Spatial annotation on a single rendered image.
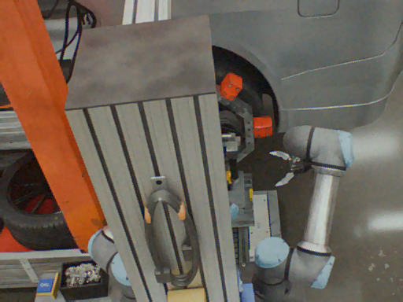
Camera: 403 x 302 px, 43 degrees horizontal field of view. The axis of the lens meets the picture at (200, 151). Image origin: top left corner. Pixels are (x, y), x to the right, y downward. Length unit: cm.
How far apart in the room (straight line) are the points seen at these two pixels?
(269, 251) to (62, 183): 91
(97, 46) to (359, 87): 172
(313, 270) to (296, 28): 104
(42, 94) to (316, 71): 122
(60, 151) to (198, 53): 124
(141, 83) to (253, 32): 144
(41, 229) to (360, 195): 191
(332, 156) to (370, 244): 146
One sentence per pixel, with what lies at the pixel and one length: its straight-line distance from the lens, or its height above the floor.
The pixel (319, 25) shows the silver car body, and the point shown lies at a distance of 230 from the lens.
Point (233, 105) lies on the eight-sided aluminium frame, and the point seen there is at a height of 103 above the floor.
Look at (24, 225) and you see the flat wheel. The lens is 286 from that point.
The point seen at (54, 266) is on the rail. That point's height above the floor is 31.
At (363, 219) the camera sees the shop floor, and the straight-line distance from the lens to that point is 326.
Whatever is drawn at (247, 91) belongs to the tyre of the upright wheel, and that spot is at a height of 104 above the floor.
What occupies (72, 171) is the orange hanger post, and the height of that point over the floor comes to 109.
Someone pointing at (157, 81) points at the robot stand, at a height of 203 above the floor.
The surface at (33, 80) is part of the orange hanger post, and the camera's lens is 188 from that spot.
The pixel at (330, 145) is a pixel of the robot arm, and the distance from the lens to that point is 176.
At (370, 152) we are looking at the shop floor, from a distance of 365.
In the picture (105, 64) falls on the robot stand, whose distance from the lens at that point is 94.
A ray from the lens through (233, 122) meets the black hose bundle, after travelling 231.
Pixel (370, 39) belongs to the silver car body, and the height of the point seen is 126.
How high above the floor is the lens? 253
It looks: 44 degrees down
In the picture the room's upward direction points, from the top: 9 degrees counter-clockwise
